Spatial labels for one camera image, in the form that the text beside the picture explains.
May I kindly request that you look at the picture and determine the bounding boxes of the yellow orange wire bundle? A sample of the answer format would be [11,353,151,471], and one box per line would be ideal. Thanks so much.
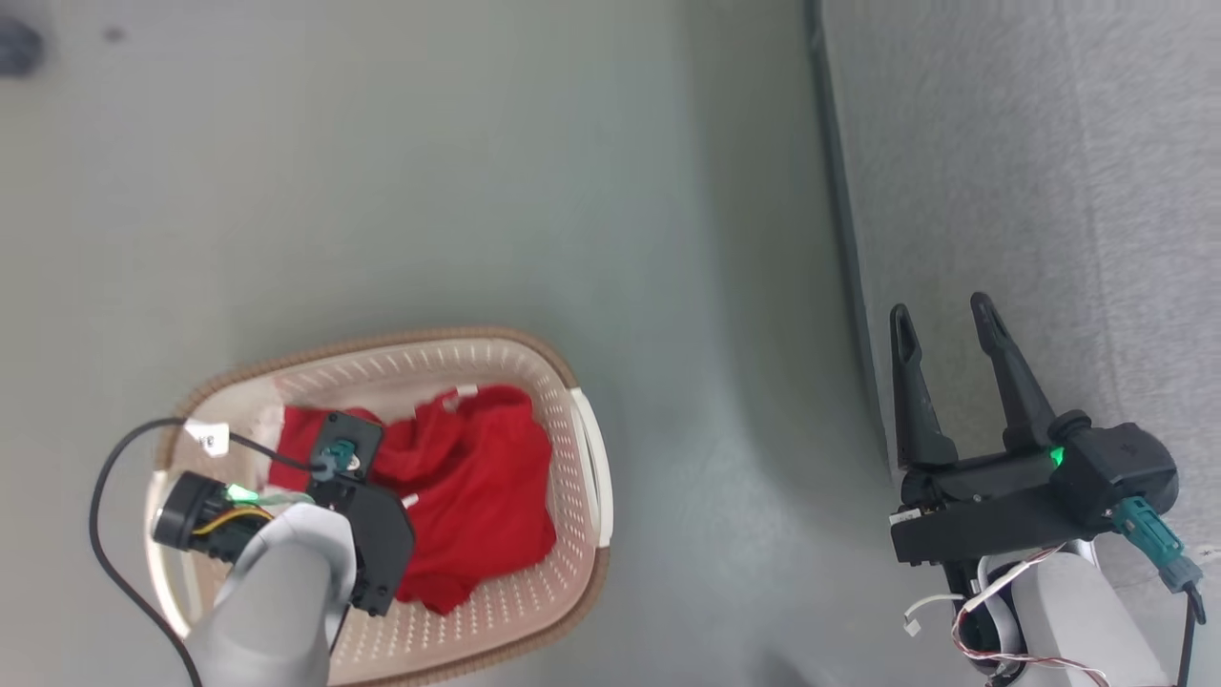
[194,508,276,537]

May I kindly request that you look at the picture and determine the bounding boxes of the cream perforated laundry basket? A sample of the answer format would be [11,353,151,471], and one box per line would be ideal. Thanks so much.
[143,327,614,687]

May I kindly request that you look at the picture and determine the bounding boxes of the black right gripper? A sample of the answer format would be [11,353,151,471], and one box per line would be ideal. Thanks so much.
[889,292,1100,566]

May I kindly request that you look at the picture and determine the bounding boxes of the teal cable connector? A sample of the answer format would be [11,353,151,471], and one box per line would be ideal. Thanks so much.
[1109,496,1205,594]
[320,439,360,481]

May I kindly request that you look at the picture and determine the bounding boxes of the thin white cable with plug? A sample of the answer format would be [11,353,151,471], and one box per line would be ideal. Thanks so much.
[903,593,966,637]

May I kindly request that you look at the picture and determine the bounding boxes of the white cable label tag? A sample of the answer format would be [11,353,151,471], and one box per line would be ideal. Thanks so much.
[184,420,231,459]

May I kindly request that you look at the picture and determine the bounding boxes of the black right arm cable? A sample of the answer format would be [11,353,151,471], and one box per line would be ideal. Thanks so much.
[1178,582,1209,687]

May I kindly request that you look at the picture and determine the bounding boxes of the teal left cable connector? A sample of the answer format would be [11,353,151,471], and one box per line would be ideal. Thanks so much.
[320,439,360,481]

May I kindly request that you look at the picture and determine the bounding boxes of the grey fabric sofa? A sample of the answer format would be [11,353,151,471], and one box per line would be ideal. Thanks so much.
[806,0,1221,687]

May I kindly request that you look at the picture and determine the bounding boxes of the teal right cable connector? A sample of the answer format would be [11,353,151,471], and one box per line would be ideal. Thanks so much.
[1109,496,1205,594]

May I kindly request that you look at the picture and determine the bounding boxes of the thin red white wires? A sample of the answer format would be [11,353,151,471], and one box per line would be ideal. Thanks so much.
[951,542,1112,687]

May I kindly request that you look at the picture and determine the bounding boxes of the plain red garment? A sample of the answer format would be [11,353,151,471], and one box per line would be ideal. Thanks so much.
[267,385,558,615]

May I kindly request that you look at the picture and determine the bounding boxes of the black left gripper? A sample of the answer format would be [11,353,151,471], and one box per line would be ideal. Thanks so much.
[307,475,417,617]

